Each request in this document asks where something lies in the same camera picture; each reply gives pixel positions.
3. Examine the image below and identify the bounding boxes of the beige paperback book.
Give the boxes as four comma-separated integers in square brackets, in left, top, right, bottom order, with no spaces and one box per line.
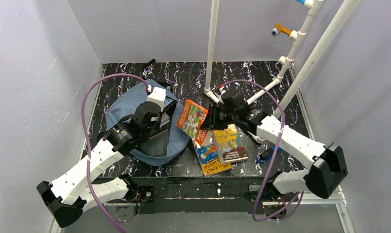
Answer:
[212,124,249,165]

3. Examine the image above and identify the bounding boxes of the white pvc pipe frame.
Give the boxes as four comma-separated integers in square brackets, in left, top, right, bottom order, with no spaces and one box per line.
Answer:
[204,0,359,117]

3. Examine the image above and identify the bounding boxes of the aluminium rail frame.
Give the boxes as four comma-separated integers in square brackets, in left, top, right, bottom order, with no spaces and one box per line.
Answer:
[50,182,357,233]

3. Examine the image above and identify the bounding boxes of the light blue student backpack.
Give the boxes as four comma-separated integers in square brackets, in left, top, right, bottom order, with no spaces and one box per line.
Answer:
[97,79,190,166]

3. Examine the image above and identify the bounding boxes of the white style magazine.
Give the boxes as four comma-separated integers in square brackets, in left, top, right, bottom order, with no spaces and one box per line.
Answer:
[150,113,170,139]

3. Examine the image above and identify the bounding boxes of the orange storey treehouse book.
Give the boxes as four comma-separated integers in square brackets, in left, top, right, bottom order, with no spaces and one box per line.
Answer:
[176,100,212,146]

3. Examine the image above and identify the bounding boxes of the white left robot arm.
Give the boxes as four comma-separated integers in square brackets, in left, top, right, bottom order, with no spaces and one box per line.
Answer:
[36,101,163,228]

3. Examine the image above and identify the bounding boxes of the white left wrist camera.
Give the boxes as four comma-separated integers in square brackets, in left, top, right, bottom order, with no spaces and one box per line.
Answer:
[146,86,166,111]

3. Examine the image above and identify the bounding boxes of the colourful blue storey book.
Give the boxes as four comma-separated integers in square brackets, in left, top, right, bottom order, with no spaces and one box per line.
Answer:
[192,140,232,176]

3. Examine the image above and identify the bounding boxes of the orange blue pipe valve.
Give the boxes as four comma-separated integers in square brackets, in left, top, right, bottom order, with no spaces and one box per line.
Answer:
[271,23,292,37]

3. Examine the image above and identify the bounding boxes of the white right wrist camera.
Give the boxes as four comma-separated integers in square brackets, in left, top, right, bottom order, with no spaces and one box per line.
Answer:
[213,84,226,98]

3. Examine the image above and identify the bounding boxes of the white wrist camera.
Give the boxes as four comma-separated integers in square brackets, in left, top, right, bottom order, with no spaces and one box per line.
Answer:
[146,86,166,111]
[213,84,226,98]

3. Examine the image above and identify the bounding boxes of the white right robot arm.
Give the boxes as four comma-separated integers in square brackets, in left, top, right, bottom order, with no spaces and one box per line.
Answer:
[200,90,348,200]

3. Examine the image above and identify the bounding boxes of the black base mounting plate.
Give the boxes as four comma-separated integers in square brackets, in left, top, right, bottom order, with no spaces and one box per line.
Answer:
[99,175,331,216]

